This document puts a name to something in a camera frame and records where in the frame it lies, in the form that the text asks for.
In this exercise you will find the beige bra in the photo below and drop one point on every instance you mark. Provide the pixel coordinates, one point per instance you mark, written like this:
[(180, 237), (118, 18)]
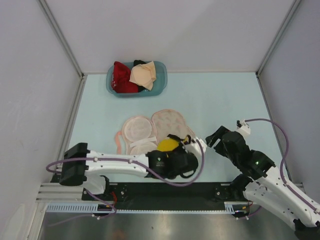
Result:
[(144, 75)]

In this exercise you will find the left aluminium frame post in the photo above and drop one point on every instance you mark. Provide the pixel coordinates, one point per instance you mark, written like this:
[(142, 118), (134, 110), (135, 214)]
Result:
[(44, 6)]

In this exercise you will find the yellow black bra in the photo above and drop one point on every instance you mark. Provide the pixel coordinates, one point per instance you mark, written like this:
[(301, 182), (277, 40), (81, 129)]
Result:
[(167, 145)]

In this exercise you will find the black garment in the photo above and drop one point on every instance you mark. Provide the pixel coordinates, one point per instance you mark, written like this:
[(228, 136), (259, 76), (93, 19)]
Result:
[(138, 62)]

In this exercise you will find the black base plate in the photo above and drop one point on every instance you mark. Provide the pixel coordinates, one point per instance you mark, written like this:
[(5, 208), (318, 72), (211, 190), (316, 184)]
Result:
[(184, 204)]

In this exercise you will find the teal plastic basket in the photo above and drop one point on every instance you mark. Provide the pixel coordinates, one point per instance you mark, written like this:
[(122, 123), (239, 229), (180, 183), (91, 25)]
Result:
[(158, 87)]

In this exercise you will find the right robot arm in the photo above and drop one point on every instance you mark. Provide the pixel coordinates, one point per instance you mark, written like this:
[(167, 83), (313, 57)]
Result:
[(262, 182)]

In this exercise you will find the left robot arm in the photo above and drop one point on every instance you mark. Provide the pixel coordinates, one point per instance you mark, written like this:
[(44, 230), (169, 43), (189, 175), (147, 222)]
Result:
[(90, 169)]

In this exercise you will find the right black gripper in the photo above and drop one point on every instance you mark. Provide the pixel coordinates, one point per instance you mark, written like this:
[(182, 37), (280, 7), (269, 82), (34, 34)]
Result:
[(211, 139)]

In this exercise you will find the aluminium frame post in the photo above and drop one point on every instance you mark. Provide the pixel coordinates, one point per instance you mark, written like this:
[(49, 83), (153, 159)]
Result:
[(44, 6), (279, 35)]

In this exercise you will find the right aluminium frame post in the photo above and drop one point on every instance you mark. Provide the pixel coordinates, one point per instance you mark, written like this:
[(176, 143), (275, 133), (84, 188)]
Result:
[(279, 35)]

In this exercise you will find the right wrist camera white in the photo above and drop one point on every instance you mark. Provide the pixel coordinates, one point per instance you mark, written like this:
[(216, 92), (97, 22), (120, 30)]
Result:
[(243, 128)]

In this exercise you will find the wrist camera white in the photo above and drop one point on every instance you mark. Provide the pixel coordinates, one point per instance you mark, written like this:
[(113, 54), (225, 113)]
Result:
[(197, 146), (243, 128)]

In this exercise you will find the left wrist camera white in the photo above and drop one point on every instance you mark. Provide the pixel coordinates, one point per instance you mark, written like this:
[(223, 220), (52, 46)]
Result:
[(197, 146)]

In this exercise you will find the red garment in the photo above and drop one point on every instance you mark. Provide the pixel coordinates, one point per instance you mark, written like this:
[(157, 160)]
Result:
[(121, 79)]

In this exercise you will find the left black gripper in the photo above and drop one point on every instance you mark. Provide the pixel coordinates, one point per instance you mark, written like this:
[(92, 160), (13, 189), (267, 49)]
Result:
[(181, 149)]

